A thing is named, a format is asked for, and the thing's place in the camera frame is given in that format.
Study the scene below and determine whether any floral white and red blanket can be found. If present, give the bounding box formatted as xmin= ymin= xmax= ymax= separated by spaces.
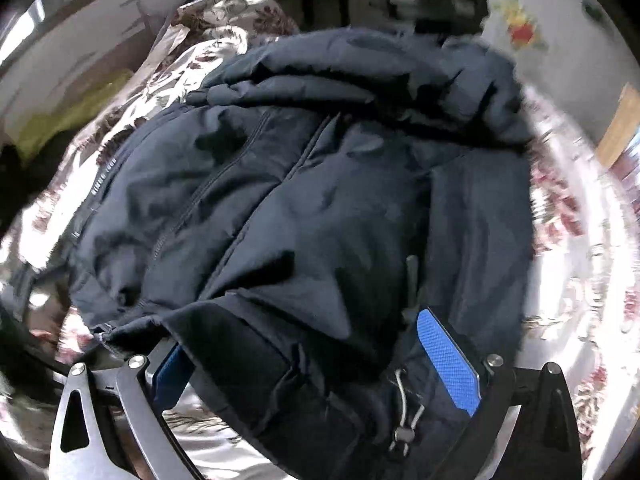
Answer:
xmin=0 ymin=0 xmax=640 ymax=480

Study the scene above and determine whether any yellow bear wall sticker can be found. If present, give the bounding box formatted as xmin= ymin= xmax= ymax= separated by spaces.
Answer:
xmin=492 ymin=0 xmax=548 ymax=53

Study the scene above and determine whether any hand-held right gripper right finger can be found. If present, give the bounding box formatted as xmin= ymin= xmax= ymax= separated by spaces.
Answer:
xmin=416 ymin=307 xmax=585 ymax=480

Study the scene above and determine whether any light wooden board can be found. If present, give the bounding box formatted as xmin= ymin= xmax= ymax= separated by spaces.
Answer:
xmin=596 ymin=82 xmax=640 ymax=170

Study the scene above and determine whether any dark navy padded jacket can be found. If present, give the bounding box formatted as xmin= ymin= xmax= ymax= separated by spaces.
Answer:
xmin=67 ymin=25 xmax=538 ymax=480

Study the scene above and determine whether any dark cloth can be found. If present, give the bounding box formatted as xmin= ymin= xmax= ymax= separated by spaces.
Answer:
xmin=0 ymin=142 xmax=46 ymax=231

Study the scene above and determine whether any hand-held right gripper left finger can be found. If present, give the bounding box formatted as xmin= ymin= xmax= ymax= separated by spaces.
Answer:
xmin=49 ymin=342 xmax=206 ymax=480

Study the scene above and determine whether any yellow-green cloth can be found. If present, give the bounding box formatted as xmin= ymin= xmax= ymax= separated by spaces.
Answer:
xmin=17 ymin=70 xmax=133 ymax=151

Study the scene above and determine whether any wooden desk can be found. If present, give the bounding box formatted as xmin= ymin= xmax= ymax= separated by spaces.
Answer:
xmin=245 ymin=0 xmax=351 ymax=36

